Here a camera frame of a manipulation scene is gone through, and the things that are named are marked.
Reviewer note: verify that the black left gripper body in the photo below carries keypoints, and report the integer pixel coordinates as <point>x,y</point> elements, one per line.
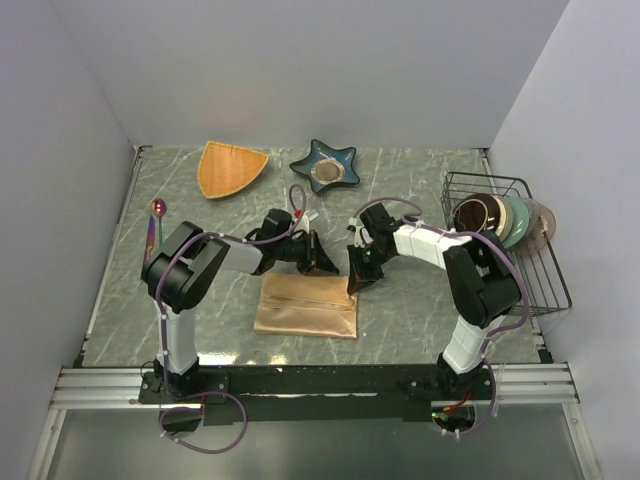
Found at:
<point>297,251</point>

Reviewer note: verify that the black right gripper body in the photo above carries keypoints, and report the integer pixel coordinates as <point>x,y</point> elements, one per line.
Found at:
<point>376,259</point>

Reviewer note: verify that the peach satin napkin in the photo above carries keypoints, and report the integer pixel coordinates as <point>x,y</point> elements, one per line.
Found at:
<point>307,306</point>

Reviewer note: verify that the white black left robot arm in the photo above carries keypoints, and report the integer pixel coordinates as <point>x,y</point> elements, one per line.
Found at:
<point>179,274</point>

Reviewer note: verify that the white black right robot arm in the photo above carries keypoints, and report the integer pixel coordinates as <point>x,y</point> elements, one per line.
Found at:
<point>488,292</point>

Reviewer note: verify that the blue star-shaped dish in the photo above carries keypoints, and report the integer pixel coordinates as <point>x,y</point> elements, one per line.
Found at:
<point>326,167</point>

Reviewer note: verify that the brown bowl in rack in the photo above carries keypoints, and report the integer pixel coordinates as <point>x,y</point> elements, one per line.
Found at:
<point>480,212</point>

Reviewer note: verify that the orange woven shield tray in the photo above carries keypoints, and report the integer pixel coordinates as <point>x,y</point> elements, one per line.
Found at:
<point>225,169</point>

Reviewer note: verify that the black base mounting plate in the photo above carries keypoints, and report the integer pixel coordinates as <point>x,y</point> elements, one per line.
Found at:
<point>224,395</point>

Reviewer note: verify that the green plate in rack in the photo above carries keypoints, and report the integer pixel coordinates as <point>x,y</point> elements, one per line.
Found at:
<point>520,222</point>

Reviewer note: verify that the iridescent spoon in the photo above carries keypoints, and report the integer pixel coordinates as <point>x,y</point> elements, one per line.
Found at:
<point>159,209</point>

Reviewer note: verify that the iridescent knife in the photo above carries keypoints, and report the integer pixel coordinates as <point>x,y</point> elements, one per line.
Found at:
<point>149,239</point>

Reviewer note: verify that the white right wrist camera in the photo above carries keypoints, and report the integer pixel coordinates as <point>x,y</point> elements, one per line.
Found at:
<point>361,237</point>

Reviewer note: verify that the black wire dish rack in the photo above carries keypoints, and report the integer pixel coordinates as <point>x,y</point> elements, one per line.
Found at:
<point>542,275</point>

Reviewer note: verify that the aluminium frame rail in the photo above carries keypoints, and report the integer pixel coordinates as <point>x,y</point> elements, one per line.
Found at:
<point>118,388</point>

